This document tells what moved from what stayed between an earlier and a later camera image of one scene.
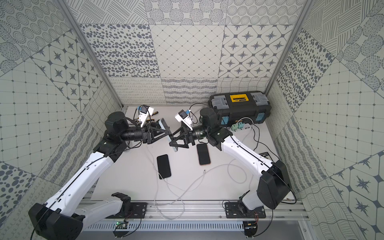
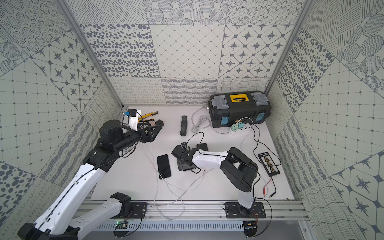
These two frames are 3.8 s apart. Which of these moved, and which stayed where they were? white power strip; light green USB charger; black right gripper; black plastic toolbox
Moved: black right gripper
Stayed: light green USB charger; white power strip; black plastic toolbox
